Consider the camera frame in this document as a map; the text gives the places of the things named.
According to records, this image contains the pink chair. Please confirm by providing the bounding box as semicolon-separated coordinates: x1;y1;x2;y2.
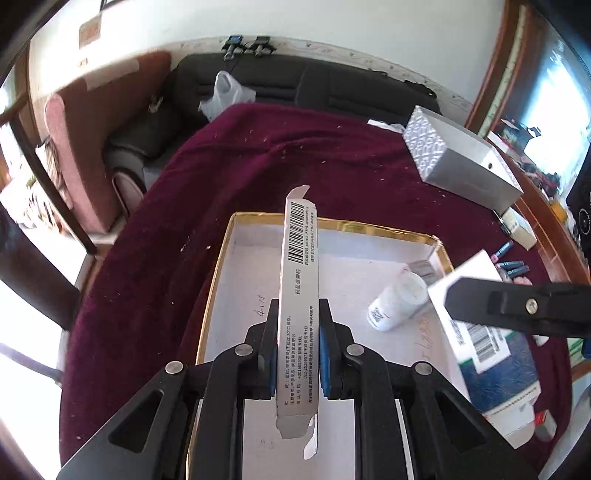
44;92;145;234

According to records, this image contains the small cream box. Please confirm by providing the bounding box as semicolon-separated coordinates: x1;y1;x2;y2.
500;208;539;251

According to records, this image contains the blue patterned box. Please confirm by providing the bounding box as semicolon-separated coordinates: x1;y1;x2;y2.
461;331;542;450

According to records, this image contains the wooden bench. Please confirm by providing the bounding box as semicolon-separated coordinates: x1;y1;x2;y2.
512;138;591;289

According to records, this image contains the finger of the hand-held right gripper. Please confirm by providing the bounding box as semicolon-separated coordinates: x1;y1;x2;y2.
444;275;591;341

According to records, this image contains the wooden window frame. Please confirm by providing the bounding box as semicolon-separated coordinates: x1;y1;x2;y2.
464;0;548;137

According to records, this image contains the small grey barcode box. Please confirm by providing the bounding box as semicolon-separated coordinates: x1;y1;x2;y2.
406;259;447;285

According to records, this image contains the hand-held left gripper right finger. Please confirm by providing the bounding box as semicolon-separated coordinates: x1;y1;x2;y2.
318;298;539;480

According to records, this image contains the clear plastic bag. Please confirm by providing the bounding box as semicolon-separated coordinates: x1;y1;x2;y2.
198;71;257;121

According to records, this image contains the black round-dial device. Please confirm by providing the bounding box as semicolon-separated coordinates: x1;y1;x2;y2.
564;152;591;252

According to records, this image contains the white plastic bottle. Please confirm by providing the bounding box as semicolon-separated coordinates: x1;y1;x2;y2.
368;270;430;332

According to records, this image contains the black sofa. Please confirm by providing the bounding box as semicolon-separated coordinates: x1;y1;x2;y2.
108;53;444;195

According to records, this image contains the gold-rimmed white cardboard box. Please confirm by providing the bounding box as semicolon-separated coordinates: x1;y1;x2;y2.
195;211;472;480

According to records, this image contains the narrow white medicine box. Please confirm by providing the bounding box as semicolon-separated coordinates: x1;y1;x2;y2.
274;185;321;461

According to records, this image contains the maroon tablecloth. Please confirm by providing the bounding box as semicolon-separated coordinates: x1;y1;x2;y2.
59;102;574;472

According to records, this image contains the white barcode-label box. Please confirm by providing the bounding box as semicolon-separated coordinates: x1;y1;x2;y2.
427;249;512;376

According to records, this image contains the black bag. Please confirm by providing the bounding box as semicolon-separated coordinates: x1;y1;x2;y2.
108;90;169;169

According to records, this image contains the silver patterned box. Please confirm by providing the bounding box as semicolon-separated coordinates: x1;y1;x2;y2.
402;105;525;216

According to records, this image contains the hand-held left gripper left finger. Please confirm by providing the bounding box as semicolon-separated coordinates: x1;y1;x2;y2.
56;298;279;480

